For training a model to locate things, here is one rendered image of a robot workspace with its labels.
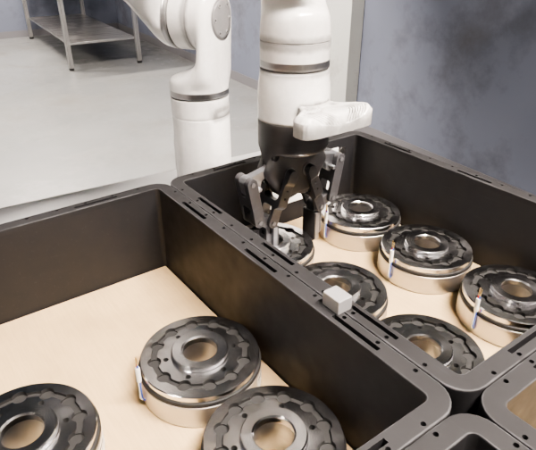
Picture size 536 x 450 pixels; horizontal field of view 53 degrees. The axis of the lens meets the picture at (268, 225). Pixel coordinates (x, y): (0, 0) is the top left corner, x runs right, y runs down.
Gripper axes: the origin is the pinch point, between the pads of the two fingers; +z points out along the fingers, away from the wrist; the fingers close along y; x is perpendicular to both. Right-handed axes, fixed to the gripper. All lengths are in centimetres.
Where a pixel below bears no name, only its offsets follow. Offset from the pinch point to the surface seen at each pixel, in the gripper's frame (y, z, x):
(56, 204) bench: 12, 16, -59
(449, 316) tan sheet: -6.2, 3.6, 18.3
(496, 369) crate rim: 7.6, -6.2, 30.2
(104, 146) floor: -72, 84, -270
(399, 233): -11.1, 0.6, 7.0
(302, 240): -0.7, 0.6, 1.3
